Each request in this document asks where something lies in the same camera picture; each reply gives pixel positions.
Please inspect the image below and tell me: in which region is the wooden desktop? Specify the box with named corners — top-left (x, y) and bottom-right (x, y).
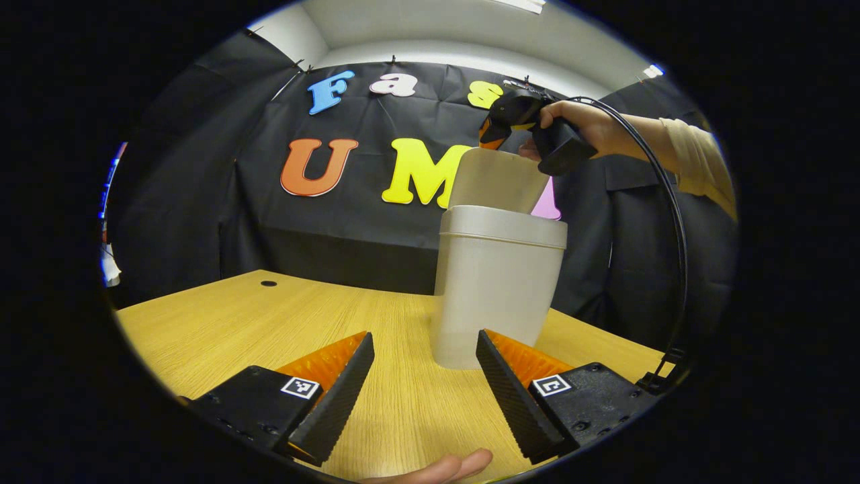
top-left (116, 270), bottom-right (676, 481)

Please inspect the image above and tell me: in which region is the white desktop garbage bin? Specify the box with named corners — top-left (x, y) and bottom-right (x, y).
top-left (430, 147), bottom-right (568, 370)

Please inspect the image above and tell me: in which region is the black backdrop cloth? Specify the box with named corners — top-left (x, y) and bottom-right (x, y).
top-left (107, 30), bottom-right (740, 350)

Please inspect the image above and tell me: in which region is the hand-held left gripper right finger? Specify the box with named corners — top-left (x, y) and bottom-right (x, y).
top-left (476, 329), bottom-right (659, 465)

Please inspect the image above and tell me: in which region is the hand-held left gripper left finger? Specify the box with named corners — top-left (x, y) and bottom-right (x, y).
top-left (188, 331), bottom-right (375, 467)

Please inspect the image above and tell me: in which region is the black cable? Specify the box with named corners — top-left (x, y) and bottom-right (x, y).
top-left (564, 96), bottom-right (689, 394)

